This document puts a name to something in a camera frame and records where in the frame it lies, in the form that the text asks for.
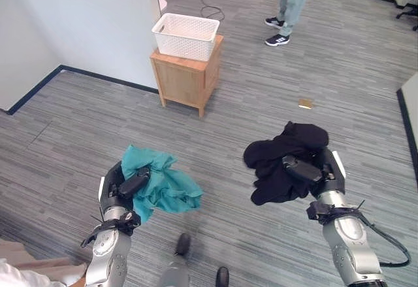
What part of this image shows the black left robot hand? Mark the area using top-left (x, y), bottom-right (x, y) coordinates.
top-left (98, 160), bottom-right (152, 211)

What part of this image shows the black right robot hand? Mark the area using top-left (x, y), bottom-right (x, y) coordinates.
top-left (281, 148), bottom-right (347, 199)

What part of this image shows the bed with white sheet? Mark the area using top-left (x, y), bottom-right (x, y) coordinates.
top-left (0, 237), bottom-right (89, 287)

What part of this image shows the white woven laundry basket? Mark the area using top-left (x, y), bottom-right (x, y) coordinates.
top-left (151, 12), bottom-right (221, 62)

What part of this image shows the dark robot foot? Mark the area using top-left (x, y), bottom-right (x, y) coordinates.
top-left (175, 233), bottom-right (192, 256)
top-left (216, 266), bottom-right (230, 287)

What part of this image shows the silver robot leg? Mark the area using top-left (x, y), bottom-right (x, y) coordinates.
top-left (158, 256), bottom-right (191, 287)

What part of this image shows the person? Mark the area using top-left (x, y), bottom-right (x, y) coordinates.
top-left (265, 0), bottom-right (314, 47)

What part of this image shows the black office chair base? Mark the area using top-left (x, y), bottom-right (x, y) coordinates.
top-left (395, 4), bottom-right (418, 32)

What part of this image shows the teal cloth garment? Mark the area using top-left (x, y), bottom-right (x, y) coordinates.
top-left (121, 144), bottom-right (204, 225)

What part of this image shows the black cloth garment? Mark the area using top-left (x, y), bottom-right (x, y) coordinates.
top-left (243, 121), bottom-right (330, 207)

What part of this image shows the black floor cable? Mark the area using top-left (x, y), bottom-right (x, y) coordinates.
top-left (160, 0), bottom-right (225, 20)

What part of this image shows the small wooden cabinet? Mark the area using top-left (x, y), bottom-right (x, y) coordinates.
top-left (150, 34), bottom-right (225, 119)

